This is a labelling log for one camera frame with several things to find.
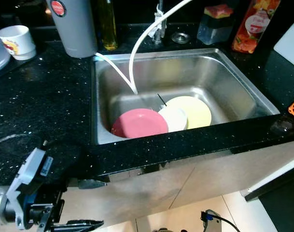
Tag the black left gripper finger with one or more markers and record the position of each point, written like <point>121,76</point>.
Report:
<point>76,225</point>
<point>89,184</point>

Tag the thin black stick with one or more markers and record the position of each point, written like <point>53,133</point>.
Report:
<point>161,100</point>

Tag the pink plate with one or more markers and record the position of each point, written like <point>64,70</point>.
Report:
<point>137,124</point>

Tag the yellow plate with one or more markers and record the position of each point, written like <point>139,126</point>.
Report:
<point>197,112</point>

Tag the grey canister with red logo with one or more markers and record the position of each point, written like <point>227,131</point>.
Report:
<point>76,31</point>

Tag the white printed cup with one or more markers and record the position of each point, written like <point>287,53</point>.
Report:
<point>17,42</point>

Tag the yellow oil bottle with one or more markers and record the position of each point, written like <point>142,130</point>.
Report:
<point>108,26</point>

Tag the round metal sink cap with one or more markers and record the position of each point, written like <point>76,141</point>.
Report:
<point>180,37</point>

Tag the metal faucet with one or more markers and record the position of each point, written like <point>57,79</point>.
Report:
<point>160,24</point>

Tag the stainless steel sink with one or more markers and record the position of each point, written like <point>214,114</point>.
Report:
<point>229,77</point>

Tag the dark cabinet with white edge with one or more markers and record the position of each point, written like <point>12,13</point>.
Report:
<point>282,203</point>

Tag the clear plastic sponge holder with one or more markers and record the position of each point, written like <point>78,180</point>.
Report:
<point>213,31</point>

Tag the red green sponge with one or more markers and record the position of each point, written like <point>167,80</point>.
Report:
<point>218,11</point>

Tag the orange printed pouch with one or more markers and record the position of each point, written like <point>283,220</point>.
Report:
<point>255,26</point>

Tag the white cutting board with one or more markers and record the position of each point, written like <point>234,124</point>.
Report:
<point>289,43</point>

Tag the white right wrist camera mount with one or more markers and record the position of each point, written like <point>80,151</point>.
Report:
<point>210,220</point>

